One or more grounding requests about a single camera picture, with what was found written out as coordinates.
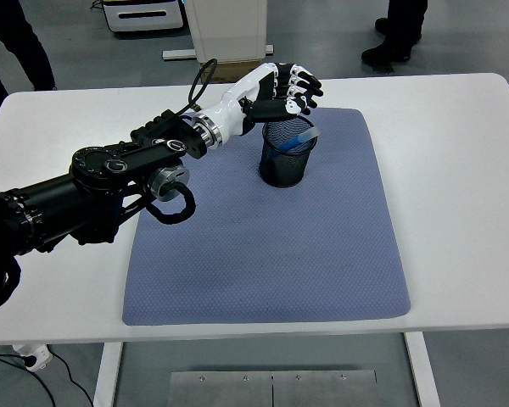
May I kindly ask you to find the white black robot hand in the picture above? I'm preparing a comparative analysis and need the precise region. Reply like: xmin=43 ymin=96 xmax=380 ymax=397
xmin=199 ymin=62 xmax=325 ymax=139

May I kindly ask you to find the blue marker with clear cap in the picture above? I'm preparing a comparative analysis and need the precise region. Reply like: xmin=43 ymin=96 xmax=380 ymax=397
xmin=275 ymin=128 xmax=320 ymax=153

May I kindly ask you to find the black mesh pen holder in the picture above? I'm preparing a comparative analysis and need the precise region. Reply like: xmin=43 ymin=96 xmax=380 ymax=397
xmin=258 ymin=116 xmax=317 ymax=189

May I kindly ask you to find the brown cardboard box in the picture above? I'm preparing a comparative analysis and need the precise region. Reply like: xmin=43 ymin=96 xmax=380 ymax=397
xmin=199 ymin=59 xmax=264 ymax=85

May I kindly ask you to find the white appliance with black slot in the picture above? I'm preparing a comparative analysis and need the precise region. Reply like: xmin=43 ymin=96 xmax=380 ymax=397
xmin=101 ymin=0 xmax=186 ymax=34

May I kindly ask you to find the blue-grey quilted mat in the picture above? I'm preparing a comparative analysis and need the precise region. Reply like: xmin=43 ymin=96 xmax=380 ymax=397
xmin=121 ymin=107 xmax=411 ymax=326

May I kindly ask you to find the person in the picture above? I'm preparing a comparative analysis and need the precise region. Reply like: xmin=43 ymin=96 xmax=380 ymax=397
xmin=361 ymin=0 xmax=428 ymax=67
xmin=0 ymin=0 xmax=59 ymax=122

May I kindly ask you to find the white table leg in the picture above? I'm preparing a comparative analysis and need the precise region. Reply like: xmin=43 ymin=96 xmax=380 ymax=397
xmin=92 ymin=341 xmax=124 ymax=407
xmin=402 ymin=332 xmax=441 ymax=407

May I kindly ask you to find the white power strip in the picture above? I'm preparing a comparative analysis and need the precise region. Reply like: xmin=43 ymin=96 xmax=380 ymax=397
xmin=11 ymin=342 xmax=53 ymax=373

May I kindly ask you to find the white pedestal cabinet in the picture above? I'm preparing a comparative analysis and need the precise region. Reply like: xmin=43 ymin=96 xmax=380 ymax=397
xmin=185 ymin=0 xmax=269 ymax=64

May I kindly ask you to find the white pedestal base bar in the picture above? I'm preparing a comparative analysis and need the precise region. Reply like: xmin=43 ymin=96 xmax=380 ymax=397
xmin=161 ymin=43 xmax=276 ymax=60

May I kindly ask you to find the black floor cable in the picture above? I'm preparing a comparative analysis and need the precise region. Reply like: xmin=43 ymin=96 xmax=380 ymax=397
xmin=49 ymin=350 xmax=95 ymax=407
xmin=0 ymin=343 xmax=57 ymax=407

